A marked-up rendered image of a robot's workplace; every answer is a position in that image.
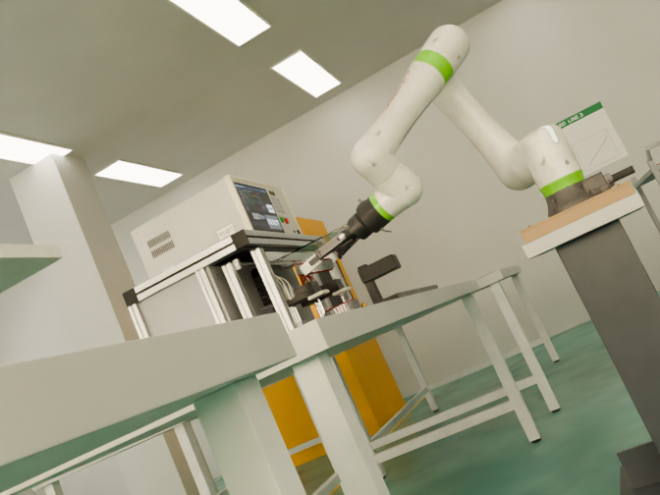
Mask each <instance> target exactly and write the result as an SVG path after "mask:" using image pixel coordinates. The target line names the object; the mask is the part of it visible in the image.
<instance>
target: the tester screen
mask: <svg viewBox="0 0 660 495"><path fill-rule="evenodd" d="M235 187H236V189H237V191H238V194H239V196H240V198H241V200H242V203H243V205H244V207H245V210H246V212H247V215H248V218H249V220H250V222H251V221H256V222H264V223H267V225H268V227H261V226H253V225H252V223H251V225H252V227H253V229H264V230H274V231H283V230H279V229H270V227H269V224H268V222H267V220H266V218H265V215H271V216H277V215H276V213H271V212H265V211H263V210H262V208H261V206H260V203H263V204H269V205H272V204H271V202H270V200H269V197H268V195H267V193H266V191H263V190H258V189H254V188H250V187H245V186H241V185H237V184H235ZM251 213H259V215H260V217H261V220H255V219H254V218H253V216H252V214H251Z"/></svg>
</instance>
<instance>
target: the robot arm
mask: <svg viewBox="0 0 660 495"><path fill-rule="evenodd" d="M468 52H469V40H468V36H467V34H466V33H465V31H464V30H463V29H461V28H460V27H457V26H455V25H443V26H441V27H438V28H437V29H436V30H435V31H433V32H432V33H431V34H430V36H429V37H428V39H427V40H426V42H425V43H424V45H423V46H422V48H421V49H420V51H419V52H418V54H417V56H416V57H415V59H414V61H413V62H412V63H411V65H410V67H409V69H408V71H407V73H406V75H405V77H404V78H403V80H402V82H401V84H400V86H399V87H398V89H397V91H396V92H395V94H394V96H393V97H392V99H391V100H390V102H389V103H388V105H387V106H386V108H385V109H384V111H383V112H382V113H381V115H380V116H379V117H378V119H377V120H376V121H375V123H374V124H373V125H372V127H371V128H370V129H369V130H368V131H367V133H366V134H365V135H364V136H363V137H362V138H361V139H360V140H359V141H358V142H357V144H356V145H355V146H354V148H353V150H352V153H351V162H352V165H353V168H354V169H355V171H356V172H357V173H358V174H360V175H361V176H362V177H364V178H365V179H366V180H367V181H369V182H370V183H371V184H372V185H373V186H374V187H375V188H376V191H375V192H374V193H373V194H372V195H371V196H370V197H369V198H367V199H366V200H361V199H360V198H359V199H358V200H357V201H358V202H359V205H358V206H357V209H356V212H357V213H355V214H354V215H353V216H352V217H351V218H350V219H349V220H348V225H349V229H348V230H344V231H341V232H340V233H339V234H337V235H336V236H335V237H334V238H333V239H331V240H330V241H329V242H327V243H326V244H325V245H323V246H322V247H320V248H319V249H318V250H315V251H314V252H315V254H314V255H313V256H312V257H311V258H310V259H309V260H307V261H306V262H305V263H304V264H303V265H302V266H301V267H300V270H301V271H302V273H303V274H304V276H306V275H307V274H308V273H309V272H310V271H312V270H313V269H314V268H315V267H316V266H317V265H318V264H319V263H321V262H322V261H323V259H324V258H331V259H333V263H334V262H335V261H336V260H337V259H338V258H339V259H342V258H343V257H342V256H343V255H344V254H345V253H346V252H347V251H348V250H349V249H350V248H351V247H352V246H353V245H354V244H355V243H356V242H357V241H358V240H359V239H362V240H365V239H367V238H368V237H369V236H370V235H371V234H372V233H373V232H374V233H378V232H379V231H380V230H382V231H383V232H384V231H385V230H384V227H385V226H386V225H387V224H388V223H390V222H391V221H392V220H393V219H394V218H395V217H396V216H398V215H399V214H400V213H402V212H403V211H405V210H406V209H408V208H410V207H412V206H414V205H415V204H416V203H417V202H418V201H419V200H420V198H421V196H422V191H423V185H422V181H421V179H420V177H419V176H418V174H416V173H415V172H414V171H413V170H411V169H410V168H409V167H408V166H406V165H405V164H404V163H403V162H402V161H401V160H399V159H398V158H397V156H396V151H397V150H398V148H399V146H400V145H401V144H402V142H403V141H404V139H405V137H406V136H407V134H408V133H409V131H410V130H411V128H412V127H413V125H414V124H415V122H416V121H417V119H418V118H419V117H420V115H421V114H422V113H423V112H424V110H425V109H426V108H427V107H428V106H429V104H430V103H431V102H432V103H433V104H434V105H435V106H436V107H437V108H438V109H439V110H441V111H442V112H443V113H444V114H445V115H446V116H447V117H448V118H449V119H450V120H451V121H452V122H453V123H454V124H455V125H456V126H457V127H458V128H459V129H460V130H461V131H462V133H463V134H464V135H465V136H466V137H467V138H468V139H469V141H470V142H471V143H472V144H473V145H474V146H475V148H476V149H477V150H478V151H479V152H480V154H481V155H482V156H483V158H484V159H485V160H486V161H487V163H488V164H489V165H490V167H491V168H492V170H493V171H494V172H495V174H496V175H497V177H498V178H499V180H500V181H501V183H502V184H503V185H504V186H505V187H507V188H508V189H510V190H514V191H523V190H526V189H529V188H530V187H532V186H533V185H535V184H536V185H537V187H538V189H539V191H540V192H541V193H542V194H543V196H544V197H545V200H546V202H547V206H548V217H552V216H554V215H556V214H558V213H560V212H562V211H564V210H566V209H569V208H571V207H573V206H575V205H577V204H579V203H581V202H584V201H586V200H588V199H590V198H592V197H594V196H596V195H598V194H601V193H604V192H606V191H608V190H610V189H611V188H612V187H614V186H615V182H617V181H619V180H621V179H623V178H624V177H626V176H629V175H631V174H633V173H635V170H634V168H633V166H630V167H628V168H626V169H624V170H621V171H619V172H617V173H615V174H613V175H611V174H610V173H607V174H605V175H603V174H602V172H599V173H597V174H595V175H593V176H590V177H588V178H586V179H585V178H584V175H583V172H582V169H581V167H580V165H579V163H578V160H577V158H576V156H575V154H574V152H573V150H572V148H571V146H570V144H569V143H568V141H567V139H566V137H565V135H564V133H563V131H562V129H561V128H560V127H559V126H557V125H547V126H544V127H541V128H538V129H536V130H534V131H532V132H531V133H529V134H528V135H526V136H525V137H524V138H523V139H522V140H521V141H518V140H517V139H515V138H514V137H513V136H512V135H511V134H510V133H509V132H507V131H506V130H505V129H504V128H503V127H502V126H501V125H500V124H499V123H498V122H497V121H496V120H495V119H494V118H493V117H492V116H491V115H490V114H489V113H488V112H487V111H486V110H485V109H484V108H483V107H482V106H481V105H480V103H479V102H478V101H477V100H476V99H475V98H474V97H473V95H472V94H471V93H470V92H469V91H468V89H467V88H466V87H465V86H464V84H463V83H462V82H461V81H460V79H459V78H458V77H457V75H456V74H455V72H456V71H457V69H458V68H459V67H460V66H461V64H462V63H463V62H464V60H465V58H466V57H467V55H468ZM341 255H342V256H341Z"/></svg>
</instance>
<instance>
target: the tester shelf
mask: <svg viewBox="0 0 660 495"><path fill-rule="evenodd" d="M320 237H321V236H310V235H299V234H289V233H278V232H267V231H256V230H246V229H242V230H241V231H239V232H237V233H235V234H233V235H231V236H230V237H228V238H226V239H224V240H222V241H220V242H219V243H217V244H215V245H213V246H211V247H208V248H207V249H205V250H203V251H201V252H199V253H197V254H195V255H193V256H192V257H190V258H188V259H186V260H184V261H182V262H180V263H178V264H177V265H175V266H173V267H171V268H169V269H167V270H165V271H164V272H162V273H160V274H158V275H156V276H154V277H152V278H150V279H149V280H147V281H145V282H143V283H141V284H139V285H137V286H136V287H134V288H132V289H130V290H128V291H126V292H124V293H123V294H122V295H123V298H124V300H125V303H126V305H127V307H129V306H131V305H133V304H135V303H139V302H141V301H143V300H145V299H147V298H149V297H151V296H153V295H155V294H156V293H158V292H160V291H162V290H164V289H166V288H168V287H170V286H172V285H174V284H175V283H177V282H179V281H181V280H183V279H185V278H187V277H189V276H191V275H193V274H194V273H195V271H197V270H200V269H201V268H203V267H207V266H222V265H224V264H226V263H228V262H231V261H233V260H235V259H237V258H238V259H239V260H240V262H254V260H253V258H252V256H251V253H250V250H252V249H254V248H257V247H263V249H264V251H279V252H292V251H294V250H296V249H298V248H301V247H303V246H305V245H307V244H309V243H311V242H312V241H314V240H316V239H318V238H320Z"/></svg>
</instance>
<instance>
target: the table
mask: <svg viewBox="0 0 660 495"><path fill-rule="evenodd" d="M290 376H293V374H291V375H289V376H287V377H284V378H282V379H280V380H278V381H275V382H273V383H271V384H268V385H266V386H264V387H261V389H264V388H266V387H268V386H271V385H273V384H275V383H277V382H279V381H282V380H284V379H286V378H288V377H290ZM197 418H198V416H195V417H193V418H190V419H188V420H186V421H183V422H181V423H179V424H177V425H174V426H172V427H170V428H167V429H165V430H163V431H161V432H158V433H156V434H154V435H151V436H149V437H147V438H145V439H142V440H140V441H138V442H136V443H134V444H132V445H130V446H127V447H125V448H123V449H120V450H118V451H116V452H114V453H111V454H109V455H107V456H104V457H102V458H100V459H98V460H95V461H93V462H91V463H88V464H86V465H84V466H82V467H78V468H76V469H73V470H71V471H69V472H67V473H64V474H62V475H60V476H57V477H55V478H53V479H51V480H48V481H46V482H44V483H41V484H39V485H37V486H35V487H32V491H35V490H37V489H39V488H41V487H44V489H45V492H46V494H47V495H64V493H63V491H62V488H61V485H60V482H59V479H62V478H64V477H66V476H68V475H71V474H73V473H75V472H77V471H80V470H82V469H84V468H88V467H90V466H92V465H94V464H97V463H99V462H101V461H103V460H106V459H108V458H110V457H112V456H115V455H117V454H119V453H121V452H124V451H126V450H128V449H130V448H133V447H134V446H136V445H138V444H141V443H143V442H145V441H147V440H150V439H152V438H154V437H156V436H159V435H161V434H163V433H165V432H168V431H170V430H172V429H175V432H176V434H177V437H178V439H179V442H180V444H181V447H182V449H183V452H184V454H185V457H186V459H187V462H188V464H189V467H190V469H191V472H192V476H193V478H194V481H195V483H196V486H197V488H198V491H199V493H200V495H229V491H228V489H227V487H226V488H225V489H223V490H222V491H220V492H219V493H216V490H215V488H214V485H213V483H212V480H211V478H210V475H209V473H208V470H207V468H206V465H205V463H204V460H203V458H202V455H201V453H200V451H199V449H198V446H197V444H196V441H195V439H194V437H193V433H192V430H191V428H190V425H189V422H190V421H192V420H194V419H197ZM321 442H322V441H321V439H320V437H317V438H315V439H312V440H310V441H307V442H305V443H303V444H300V445H299V446H297V447H294V448H292V449H289V450H288V452H289V454H290V456H291V455H292V454H294V453H297V452H299V451H302V450H304V449H306V448H309V447H311V446H314V445H316V444H318V443H321Z"/></svg>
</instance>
